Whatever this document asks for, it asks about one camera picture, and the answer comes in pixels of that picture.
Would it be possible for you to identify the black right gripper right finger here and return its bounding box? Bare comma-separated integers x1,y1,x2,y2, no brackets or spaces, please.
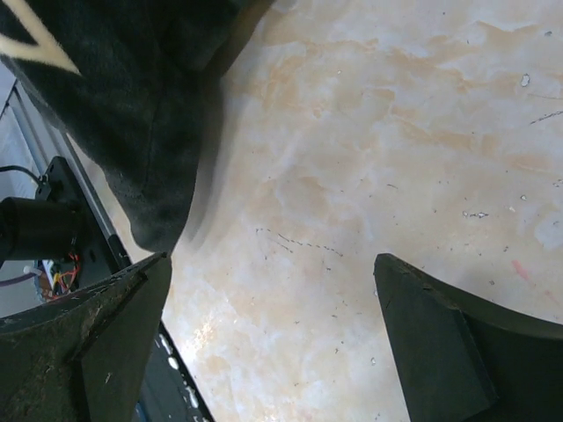
374,253,562,421

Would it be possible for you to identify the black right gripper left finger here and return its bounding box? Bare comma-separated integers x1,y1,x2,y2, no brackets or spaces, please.
1,254,172,421

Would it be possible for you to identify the black floral plush blanket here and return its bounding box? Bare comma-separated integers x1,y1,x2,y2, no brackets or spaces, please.
1,1,268,252

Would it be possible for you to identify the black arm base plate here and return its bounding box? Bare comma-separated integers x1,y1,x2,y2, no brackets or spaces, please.
36,156,213,421

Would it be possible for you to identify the aluminium frame rail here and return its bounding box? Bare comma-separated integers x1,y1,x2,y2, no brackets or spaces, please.
5,81,122,249

